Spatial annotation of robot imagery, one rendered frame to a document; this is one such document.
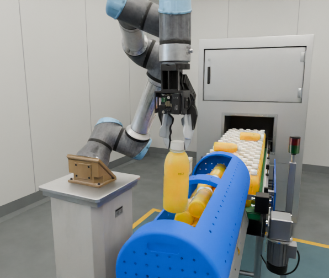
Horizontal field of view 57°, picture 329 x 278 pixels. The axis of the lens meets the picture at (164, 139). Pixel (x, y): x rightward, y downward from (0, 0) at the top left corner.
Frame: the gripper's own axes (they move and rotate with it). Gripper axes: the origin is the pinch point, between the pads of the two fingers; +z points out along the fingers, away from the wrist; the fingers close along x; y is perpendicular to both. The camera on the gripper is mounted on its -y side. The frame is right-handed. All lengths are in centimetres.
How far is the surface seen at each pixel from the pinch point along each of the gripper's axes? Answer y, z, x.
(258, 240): -115, 86, 19
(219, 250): 3.4, 25.9, 12.1
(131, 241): 10.7, 23.6, -9.0
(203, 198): -27.5, 25.6, 1.1
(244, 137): -181, 32, 2
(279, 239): -87, 69, 30
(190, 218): -23.5, 32.0, -2.7
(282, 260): -88, 82, 32
